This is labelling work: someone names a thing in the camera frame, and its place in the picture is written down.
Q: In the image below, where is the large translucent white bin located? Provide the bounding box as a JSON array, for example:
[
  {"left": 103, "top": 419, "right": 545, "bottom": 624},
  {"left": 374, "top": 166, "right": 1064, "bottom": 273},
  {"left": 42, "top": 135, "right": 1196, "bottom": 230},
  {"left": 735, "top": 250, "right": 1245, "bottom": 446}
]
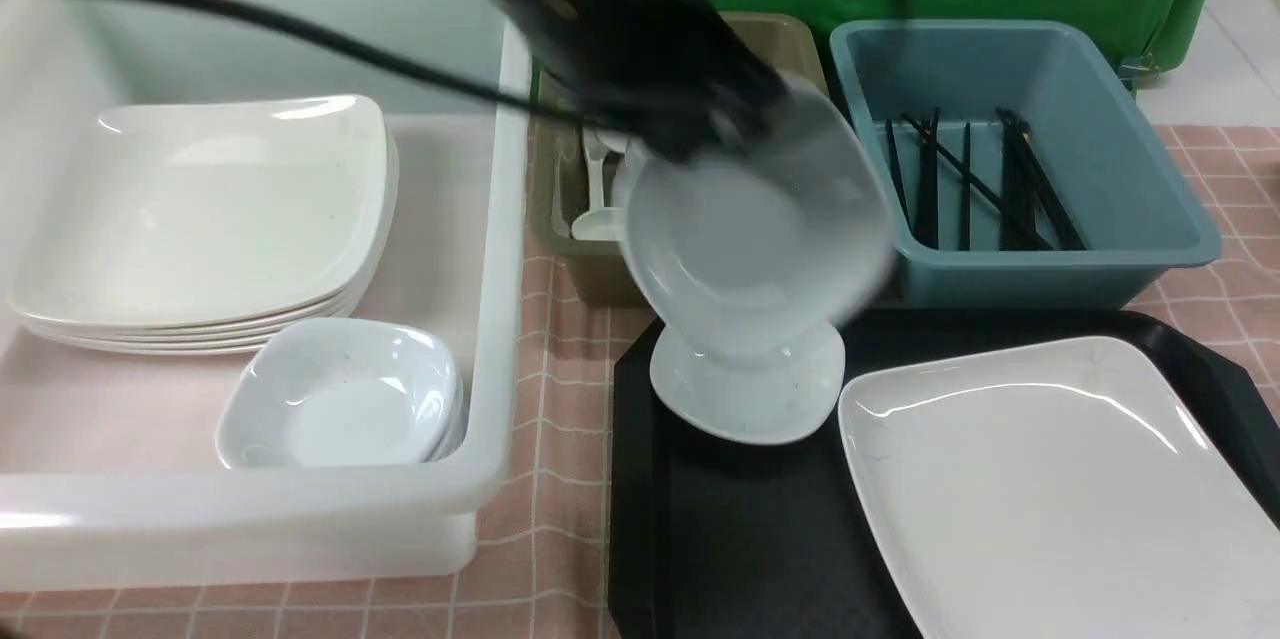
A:
[{"left": 3, "top": 0, "right": 529, "bottom": 592}]

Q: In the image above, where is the white bowl in bin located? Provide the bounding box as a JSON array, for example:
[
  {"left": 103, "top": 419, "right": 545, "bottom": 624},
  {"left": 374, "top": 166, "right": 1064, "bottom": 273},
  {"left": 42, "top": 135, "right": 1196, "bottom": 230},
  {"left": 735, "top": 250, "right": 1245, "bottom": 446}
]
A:
[{"left": 214, "top": 318, "right": 467, "bottom": 469}]

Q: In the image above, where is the white bowl tray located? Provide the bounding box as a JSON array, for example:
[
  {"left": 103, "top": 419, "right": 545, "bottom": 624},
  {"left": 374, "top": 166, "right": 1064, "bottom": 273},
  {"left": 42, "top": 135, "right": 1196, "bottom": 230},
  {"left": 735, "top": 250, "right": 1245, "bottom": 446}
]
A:
[
  {"left": 620, "top": 73, "right": 896, "bottom": 356},
  {"left": 649, "top": 324, "right": 846, "bottom": 446}
]

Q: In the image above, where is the black chopstick far left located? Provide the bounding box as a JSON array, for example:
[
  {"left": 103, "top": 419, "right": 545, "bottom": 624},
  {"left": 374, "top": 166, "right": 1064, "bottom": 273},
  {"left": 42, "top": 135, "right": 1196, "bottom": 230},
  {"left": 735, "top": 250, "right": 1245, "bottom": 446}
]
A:
[{"left": 884, "top": 120, "right": 910, "bottom": 225}]

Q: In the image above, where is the top white square plate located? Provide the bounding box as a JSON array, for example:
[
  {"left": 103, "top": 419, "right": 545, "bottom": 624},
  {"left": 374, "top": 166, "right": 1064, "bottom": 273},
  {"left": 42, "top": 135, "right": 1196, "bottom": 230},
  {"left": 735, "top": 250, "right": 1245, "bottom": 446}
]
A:
[{"left": 10, "top": 95, "right": 394, "bottom": 330}]

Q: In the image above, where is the blue chopstick bin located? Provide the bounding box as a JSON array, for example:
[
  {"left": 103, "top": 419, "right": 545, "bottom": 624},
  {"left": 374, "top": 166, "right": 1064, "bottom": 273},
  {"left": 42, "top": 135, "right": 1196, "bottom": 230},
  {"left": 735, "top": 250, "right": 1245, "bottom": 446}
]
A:
[{"left": 829, "top": 20, "right": 1221, "bottom": 309}]

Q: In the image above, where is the black chopstick middle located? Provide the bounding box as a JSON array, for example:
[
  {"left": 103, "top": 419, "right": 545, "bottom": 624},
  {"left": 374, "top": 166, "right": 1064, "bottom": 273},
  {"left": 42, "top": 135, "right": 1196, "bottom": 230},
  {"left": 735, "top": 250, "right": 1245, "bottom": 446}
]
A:
[{"left": 957, "top": 120, "right": 972, "bottom": 252}]

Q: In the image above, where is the black chopstick diagonal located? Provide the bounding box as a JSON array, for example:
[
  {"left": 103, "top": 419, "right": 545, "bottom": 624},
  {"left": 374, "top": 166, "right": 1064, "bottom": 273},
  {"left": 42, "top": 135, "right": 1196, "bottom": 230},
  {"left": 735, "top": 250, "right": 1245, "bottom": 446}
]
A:
[{"left": 900, "top": 111, "right": 1053, "bottom": 251}]

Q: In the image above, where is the black serving tray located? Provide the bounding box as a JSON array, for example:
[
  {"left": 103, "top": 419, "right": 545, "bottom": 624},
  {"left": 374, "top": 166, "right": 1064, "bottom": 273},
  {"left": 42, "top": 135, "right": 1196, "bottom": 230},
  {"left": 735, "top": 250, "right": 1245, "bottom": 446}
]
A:
[{"left": 607, "top": 309, "right": 1279, "bottom": 638}]

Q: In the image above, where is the olive brown spoon bin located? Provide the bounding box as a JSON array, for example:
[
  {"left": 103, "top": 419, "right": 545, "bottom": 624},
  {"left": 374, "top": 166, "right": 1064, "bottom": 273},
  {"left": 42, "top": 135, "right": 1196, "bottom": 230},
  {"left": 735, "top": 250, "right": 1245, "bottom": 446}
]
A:
[{"left": 526, "top": 12, "right": 828, "bottom": 307}]

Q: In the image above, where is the pink checkered tablecloth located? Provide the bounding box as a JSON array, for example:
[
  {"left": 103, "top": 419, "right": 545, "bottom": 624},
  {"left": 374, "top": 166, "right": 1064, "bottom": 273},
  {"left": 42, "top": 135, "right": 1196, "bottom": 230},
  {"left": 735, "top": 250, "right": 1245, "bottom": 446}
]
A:
[{"left": 3, "top": 125, "right": 1277, "bottom": 638}]

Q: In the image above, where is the white ceramic soup spoon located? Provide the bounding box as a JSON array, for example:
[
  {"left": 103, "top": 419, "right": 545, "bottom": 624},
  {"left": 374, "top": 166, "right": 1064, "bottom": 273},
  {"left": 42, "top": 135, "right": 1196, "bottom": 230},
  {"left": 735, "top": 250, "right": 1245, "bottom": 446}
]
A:
[{"left": 570, "top": 206, "right": 626, "bottom": 243}]

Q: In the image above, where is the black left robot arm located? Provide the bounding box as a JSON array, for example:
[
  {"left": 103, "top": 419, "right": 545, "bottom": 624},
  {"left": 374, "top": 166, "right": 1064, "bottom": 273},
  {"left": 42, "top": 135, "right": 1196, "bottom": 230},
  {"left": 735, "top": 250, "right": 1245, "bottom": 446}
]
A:
[{"left": 129, "top": 0, "right": 787, "bottom": 163}]

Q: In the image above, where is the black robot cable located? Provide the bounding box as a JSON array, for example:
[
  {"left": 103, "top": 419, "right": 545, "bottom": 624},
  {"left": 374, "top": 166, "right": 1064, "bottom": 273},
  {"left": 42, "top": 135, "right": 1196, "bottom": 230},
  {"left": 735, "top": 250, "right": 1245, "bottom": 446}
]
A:
[{"left": 0, "top": 0, "right": 911, "bottom": 125}]

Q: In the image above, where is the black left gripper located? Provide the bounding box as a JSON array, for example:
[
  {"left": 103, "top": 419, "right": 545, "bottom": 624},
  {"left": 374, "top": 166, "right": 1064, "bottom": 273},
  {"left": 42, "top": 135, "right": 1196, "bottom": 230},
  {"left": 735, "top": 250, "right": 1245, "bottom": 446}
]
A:
[{"left": 559, "top": 9, "right": 787, "bottom": 163}]

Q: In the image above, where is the large white rice plate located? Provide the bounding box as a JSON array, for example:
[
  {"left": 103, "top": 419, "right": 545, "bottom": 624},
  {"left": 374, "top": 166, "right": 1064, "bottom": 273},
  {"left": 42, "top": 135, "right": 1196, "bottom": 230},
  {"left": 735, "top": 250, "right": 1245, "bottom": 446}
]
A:
[{"left": 838, "top": 336, "right": 1279, "bottom": 638}]

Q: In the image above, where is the black chopstick bundle right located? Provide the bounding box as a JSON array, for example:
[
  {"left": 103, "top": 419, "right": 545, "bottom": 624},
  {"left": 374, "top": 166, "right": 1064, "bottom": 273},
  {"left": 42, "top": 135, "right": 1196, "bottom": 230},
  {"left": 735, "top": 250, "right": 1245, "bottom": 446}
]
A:
[{"left": 996, "top": 108, "right": 1087, "bottom": 251}]

